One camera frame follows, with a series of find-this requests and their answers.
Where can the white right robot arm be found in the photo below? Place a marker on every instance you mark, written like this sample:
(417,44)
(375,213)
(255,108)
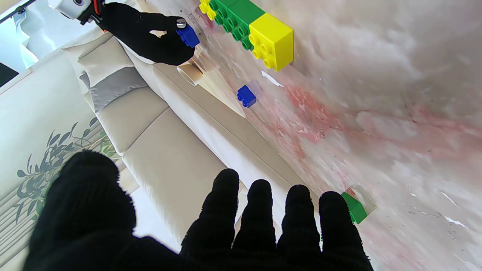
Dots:
(73,6)

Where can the beige fabric sofa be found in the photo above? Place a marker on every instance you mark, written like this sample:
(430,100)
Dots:
(169,158)

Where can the green toy brick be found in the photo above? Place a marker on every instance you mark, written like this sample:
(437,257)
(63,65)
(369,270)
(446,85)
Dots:
(224,9)
(246,15)
(356,210)

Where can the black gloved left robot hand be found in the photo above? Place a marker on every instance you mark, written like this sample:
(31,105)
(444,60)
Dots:
(86,226)

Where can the blue toy brick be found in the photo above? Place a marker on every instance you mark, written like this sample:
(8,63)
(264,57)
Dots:
(188,36)
(246,96)

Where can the round wooden bowl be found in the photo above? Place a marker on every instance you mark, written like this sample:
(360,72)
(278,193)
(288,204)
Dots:
(190,73)

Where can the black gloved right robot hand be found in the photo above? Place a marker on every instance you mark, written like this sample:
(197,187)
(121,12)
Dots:
(143,34)

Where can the tall leafy branch plant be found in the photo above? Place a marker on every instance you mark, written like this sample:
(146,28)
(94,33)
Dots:
(56,158)

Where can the grey sofa cushion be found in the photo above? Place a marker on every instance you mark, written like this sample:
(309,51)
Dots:
(113,84)

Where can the yellow toy brick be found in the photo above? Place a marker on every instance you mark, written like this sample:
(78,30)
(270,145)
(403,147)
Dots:
(273,41)
(205,7)

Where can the beige sofa cushion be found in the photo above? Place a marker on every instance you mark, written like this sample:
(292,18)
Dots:
(103,56)

